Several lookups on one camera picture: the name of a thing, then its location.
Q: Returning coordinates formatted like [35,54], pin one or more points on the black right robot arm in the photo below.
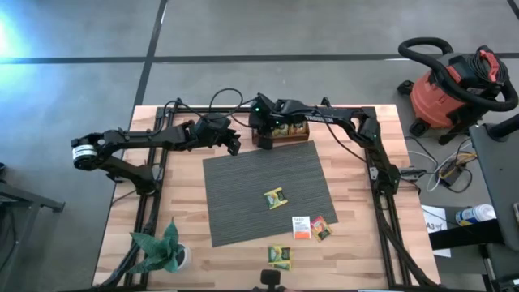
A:
[324,117]

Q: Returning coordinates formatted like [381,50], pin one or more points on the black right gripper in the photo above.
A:
[263,125]

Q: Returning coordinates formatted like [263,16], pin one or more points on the white paper sheet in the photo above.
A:
[433,214]

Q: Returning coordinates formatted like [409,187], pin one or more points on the white orange Tazo tea packet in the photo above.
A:
[301,229]

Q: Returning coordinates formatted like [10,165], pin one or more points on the green potted artificial plant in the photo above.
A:
[162,251]

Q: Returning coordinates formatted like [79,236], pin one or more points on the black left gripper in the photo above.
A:
[211,140]

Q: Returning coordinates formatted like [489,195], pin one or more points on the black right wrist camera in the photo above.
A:
[264,103]

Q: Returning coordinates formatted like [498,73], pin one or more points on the black tube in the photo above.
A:
[504,126]

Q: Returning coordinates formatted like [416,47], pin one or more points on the yellow green lemon tea packet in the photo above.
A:
[280,130]
[284,267]
[275,198]
[279,254]

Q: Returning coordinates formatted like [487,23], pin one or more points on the brown wooden tea organizer box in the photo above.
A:
[302,138]

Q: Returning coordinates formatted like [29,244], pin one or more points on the blue white wipes canister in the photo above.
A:
[476,213]

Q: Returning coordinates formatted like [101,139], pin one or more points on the dark grey woven placemat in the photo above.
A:
[251,182]

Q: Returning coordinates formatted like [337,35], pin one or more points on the orange peach tea packet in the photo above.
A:
[298,129]
[321,229]

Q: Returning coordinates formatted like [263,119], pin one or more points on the black power adapter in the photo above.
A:
[451,175]

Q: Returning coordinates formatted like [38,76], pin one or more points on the black metal stand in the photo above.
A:
[28,197]

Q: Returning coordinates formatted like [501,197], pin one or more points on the black cart base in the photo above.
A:
[503,263]

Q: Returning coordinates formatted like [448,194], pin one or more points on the orange black shop vacuum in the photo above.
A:
[434,99]

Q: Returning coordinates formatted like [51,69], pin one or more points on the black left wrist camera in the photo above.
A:
[215,121]

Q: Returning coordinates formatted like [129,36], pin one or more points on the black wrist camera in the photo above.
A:
[215,121]
[264,103]

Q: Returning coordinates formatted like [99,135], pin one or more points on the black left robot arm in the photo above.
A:
[154,140]

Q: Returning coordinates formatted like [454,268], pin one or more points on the dark grey cart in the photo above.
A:
[500,174]

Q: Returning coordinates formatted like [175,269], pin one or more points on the black aluminium table frame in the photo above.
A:
[383,231]

